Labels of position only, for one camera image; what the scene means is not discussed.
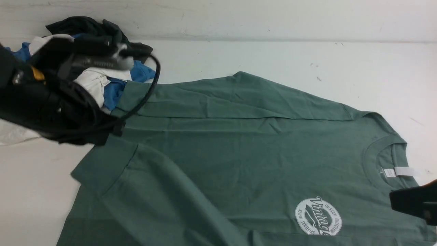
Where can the green long sleeve shirt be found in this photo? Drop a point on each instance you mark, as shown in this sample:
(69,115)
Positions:
(243,161)

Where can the dark grey shirt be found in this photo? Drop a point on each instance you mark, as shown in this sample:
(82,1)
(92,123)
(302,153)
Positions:
(105,32)

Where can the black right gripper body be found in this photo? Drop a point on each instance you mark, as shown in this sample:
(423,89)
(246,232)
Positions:
(420,202)

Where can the white shirt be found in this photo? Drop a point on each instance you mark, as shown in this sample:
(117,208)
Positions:
(94,80)

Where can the blue shirt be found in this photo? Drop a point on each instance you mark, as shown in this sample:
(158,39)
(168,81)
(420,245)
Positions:
(140,73)

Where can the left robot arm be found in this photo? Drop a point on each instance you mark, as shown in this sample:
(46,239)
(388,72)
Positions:
(36,94)

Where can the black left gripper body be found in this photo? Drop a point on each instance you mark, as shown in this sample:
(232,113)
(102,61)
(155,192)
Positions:
(70,114)

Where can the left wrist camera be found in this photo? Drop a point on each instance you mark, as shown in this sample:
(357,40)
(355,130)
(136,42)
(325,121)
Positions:
(63,54)

